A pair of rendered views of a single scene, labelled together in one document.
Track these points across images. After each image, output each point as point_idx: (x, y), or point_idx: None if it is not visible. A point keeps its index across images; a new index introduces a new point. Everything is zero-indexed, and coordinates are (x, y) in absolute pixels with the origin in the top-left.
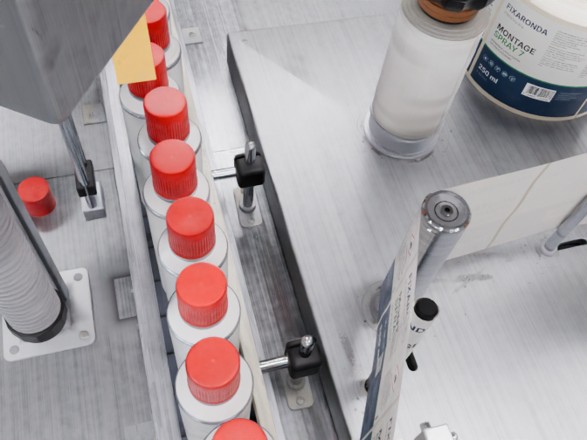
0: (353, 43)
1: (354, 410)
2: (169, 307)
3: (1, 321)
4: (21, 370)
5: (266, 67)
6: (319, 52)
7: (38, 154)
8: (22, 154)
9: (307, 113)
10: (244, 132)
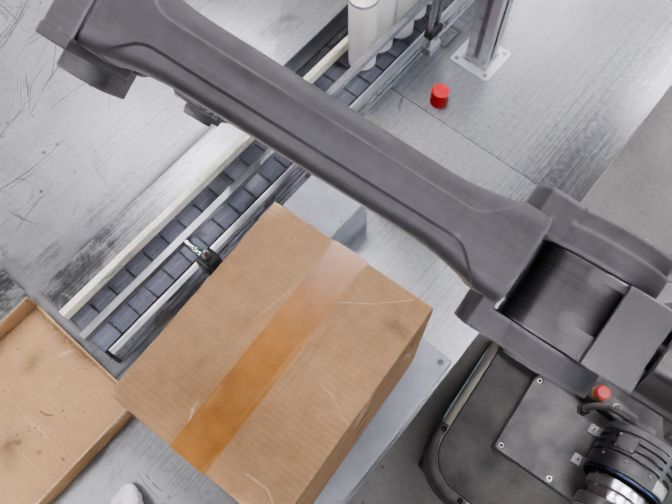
0: (228, 18)
1: None
2: None
3: (499, 68)
4: (508, 46)
5: (282, 42)
6: (249, 28)
7: (414, 124)
8: (421, 131)
9: (299, 9)
10: (319, 53)
